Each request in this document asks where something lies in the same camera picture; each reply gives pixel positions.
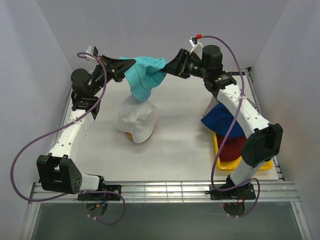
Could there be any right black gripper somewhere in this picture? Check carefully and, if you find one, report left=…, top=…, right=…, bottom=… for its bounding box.
left=159, top=49, right=209, bottom=80

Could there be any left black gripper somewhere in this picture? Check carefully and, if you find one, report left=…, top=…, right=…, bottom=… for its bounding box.
left=89, top=55, right=136, bottom=97

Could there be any teal bucket hat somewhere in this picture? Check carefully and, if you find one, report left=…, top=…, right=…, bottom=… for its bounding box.
left=124, top=56, right=168, bottom=102

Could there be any white bucket hat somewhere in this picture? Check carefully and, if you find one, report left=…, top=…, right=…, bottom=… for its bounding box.
left=114, top=95, right=160, bottom=135

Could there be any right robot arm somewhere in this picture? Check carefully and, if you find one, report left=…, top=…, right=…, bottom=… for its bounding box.
left=162, top=45, right=283, bottom=199

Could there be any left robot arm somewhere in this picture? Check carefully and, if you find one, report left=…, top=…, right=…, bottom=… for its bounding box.
left=36, top=55, right=136, bottom=200

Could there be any grey cap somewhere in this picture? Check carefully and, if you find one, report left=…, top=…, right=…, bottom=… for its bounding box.
left=202, top=97, right=258, bottom=117

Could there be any blue bucket hat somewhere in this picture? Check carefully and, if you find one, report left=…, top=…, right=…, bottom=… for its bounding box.
left=201, top=103, right=234, bottom=136

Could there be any wooden hat stand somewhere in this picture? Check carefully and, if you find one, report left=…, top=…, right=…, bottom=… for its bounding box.
left=124, top=131, right=154, bottom=144

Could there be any dark red hat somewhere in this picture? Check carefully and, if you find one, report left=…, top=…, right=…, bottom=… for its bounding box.
left=219, top=135, right=247, bottom=162

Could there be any yellow plastic tray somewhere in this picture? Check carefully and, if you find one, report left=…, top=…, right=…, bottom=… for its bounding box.
left=212, top=131, right=273, bottom=172

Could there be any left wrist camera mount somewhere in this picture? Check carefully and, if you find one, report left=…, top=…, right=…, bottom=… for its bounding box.
left=85, top=45, right=99, bottom=62

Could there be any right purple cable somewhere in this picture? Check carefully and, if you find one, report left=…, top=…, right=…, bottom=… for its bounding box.
left=199, top=34, right=260, bottom=218

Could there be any purple cable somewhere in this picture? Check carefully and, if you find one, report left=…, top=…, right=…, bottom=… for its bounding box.
left=9, top=51, right=126, bottom=226
left=199, top=34, right=260, bottom=218

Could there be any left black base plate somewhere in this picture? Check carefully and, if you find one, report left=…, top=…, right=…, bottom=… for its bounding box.
left=77, top=184, right=123, bottom=201

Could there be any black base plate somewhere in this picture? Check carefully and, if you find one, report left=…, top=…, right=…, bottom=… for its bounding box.
left=204, top=183, right=256, bottom=200
left=77, top=184, right=123, bottom=201

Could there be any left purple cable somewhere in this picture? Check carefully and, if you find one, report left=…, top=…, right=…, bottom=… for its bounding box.
left=9, top=51, right=126, bottom=226

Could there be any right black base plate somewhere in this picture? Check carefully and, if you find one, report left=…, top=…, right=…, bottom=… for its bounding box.
left=204, top=183, right=256, bottom=200

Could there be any aluminium front rail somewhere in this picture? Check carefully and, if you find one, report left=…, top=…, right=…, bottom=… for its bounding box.
left=27, top=181, right=301, bottom=205

